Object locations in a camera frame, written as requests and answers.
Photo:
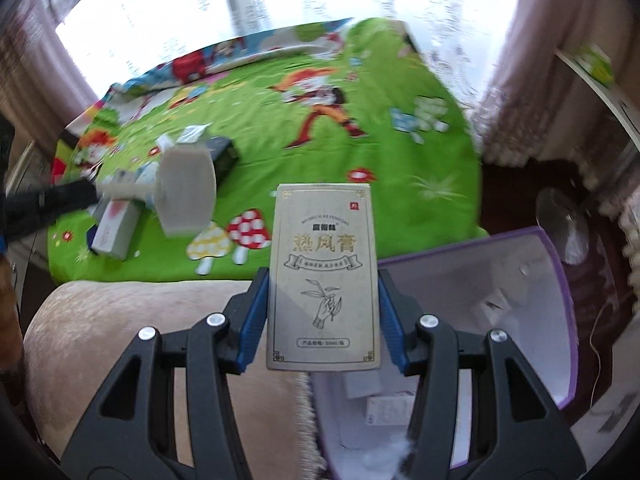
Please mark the white curved frame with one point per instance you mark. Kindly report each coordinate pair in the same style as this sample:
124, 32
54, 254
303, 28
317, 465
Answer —
622, 105

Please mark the pink curtain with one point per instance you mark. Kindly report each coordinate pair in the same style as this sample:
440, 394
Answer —
45, 60
530, 60

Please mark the plain white square box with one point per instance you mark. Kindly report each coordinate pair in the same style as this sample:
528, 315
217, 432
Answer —
187, 195

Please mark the white bin purple outside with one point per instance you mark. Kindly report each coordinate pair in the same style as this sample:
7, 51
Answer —
500, 270

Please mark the small white box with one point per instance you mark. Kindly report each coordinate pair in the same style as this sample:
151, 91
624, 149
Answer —
390, 407

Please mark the beige box gold frame print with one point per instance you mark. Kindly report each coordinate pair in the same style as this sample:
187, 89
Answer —
325, 270

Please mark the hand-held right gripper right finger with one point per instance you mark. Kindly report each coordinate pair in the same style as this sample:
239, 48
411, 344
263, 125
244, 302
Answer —
392, 320

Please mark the black box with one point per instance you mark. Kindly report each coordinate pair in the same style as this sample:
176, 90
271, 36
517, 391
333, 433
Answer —
225, 155

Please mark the beige plush stool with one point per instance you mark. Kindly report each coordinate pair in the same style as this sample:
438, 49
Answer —
100, 320

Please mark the white lace curtain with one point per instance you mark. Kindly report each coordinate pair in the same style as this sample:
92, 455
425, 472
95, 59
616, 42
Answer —
280, 0

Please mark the green cartoon printed bed sheet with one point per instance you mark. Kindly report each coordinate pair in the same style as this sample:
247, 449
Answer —
350, 170

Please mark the white box pink print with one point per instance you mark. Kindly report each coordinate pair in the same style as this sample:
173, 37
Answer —
117, 230

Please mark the green packet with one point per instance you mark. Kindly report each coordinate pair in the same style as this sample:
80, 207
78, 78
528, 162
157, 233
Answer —
595, 62

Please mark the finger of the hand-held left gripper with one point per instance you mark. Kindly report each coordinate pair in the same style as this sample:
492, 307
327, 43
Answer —
70, 195

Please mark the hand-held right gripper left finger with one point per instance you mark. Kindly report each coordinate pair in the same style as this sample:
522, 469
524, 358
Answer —
255, 310

